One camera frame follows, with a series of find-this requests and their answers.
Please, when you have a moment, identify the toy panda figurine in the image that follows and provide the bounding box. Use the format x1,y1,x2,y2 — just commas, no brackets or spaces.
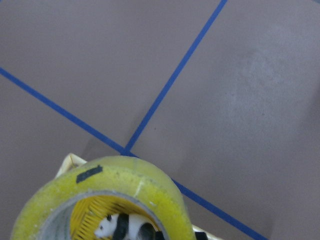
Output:
94,213,165,240

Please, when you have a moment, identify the yellow clear tape roll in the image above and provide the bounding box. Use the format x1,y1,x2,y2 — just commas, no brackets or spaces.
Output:
10,154,196,240

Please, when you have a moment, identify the yellow woven tray basket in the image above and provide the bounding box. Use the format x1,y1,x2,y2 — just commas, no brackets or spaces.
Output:
55,153,215,240

